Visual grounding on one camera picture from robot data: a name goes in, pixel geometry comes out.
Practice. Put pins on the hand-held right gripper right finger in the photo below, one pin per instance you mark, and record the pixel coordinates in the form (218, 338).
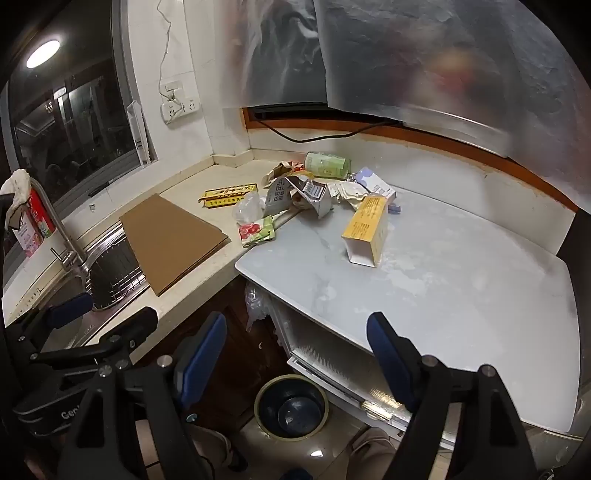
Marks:
(388, 364)

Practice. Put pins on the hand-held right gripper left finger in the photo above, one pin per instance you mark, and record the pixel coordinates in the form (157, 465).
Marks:
(203, 360)

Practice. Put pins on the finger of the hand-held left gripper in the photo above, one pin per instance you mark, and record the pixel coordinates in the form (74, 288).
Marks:
(134, 323)
(69, 307)

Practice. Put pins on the round trash bin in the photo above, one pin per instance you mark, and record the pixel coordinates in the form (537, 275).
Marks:
(291, 410)

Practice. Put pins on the red green snack wrapper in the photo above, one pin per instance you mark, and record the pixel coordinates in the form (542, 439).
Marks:
(254, 232)

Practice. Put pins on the clear plastic bag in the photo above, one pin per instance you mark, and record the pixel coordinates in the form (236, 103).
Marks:
(247, 210)
(256, 307)

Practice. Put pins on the yellow red box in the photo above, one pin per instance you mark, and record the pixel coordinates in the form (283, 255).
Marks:
(226, 194)

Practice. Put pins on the white paper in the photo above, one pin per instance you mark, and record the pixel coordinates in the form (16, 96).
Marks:
(351, 194)

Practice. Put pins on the grey carton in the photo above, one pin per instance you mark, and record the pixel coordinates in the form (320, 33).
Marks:
(279, 196)

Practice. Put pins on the white blue box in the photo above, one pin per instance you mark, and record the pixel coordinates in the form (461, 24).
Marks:
(374, 182)

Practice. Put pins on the green can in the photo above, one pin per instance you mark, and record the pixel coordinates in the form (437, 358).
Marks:
(328, 165)

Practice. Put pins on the brown wooden cabinet door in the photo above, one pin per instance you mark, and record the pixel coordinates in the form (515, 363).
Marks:
(240, 360)

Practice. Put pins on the white ribbed glass cabinet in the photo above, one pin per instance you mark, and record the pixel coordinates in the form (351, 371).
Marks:
(332, 350)

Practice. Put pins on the hanging clear plastic bag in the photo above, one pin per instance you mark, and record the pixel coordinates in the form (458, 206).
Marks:
(256, 307)

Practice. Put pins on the person's left leg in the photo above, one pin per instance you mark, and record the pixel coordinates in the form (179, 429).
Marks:
(217, 445)

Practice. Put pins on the person's leg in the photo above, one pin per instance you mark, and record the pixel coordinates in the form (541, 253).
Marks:
(374, 454)
(217, 445)

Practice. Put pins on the red pink carton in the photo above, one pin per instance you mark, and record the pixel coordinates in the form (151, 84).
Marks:
(39, 221)

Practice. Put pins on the brown cardboard sheet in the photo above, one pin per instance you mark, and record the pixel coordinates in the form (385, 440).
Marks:
(171, 240)

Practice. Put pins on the person's right leg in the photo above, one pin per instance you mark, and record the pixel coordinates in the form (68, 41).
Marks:
(374, 454)

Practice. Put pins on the steel faucet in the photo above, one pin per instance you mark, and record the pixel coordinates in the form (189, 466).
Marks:
(51, 217)

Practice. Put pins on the white cloth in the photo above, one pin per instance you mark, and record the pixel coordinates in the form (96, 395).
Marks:
(16, 182)

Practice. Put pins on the dark glass window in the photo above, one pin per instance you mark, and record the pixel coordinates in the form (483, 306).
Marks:
(69, 138)

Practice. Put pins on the large translucent plastic sheet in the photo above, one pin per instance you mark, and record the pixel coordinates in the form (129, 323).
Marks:
(461, 69)

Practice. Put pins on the small translucent plastic sheet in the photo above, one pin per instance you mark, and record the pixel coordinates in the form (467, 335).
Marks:
(277, 50)

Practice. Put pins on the white wall socket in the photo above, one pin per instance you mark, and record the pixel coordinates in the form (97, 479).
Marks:
(180, 111)

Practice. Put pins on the orange wooden window frame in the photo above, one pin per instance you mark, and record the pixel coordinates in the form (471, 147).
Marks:
(369, 129)

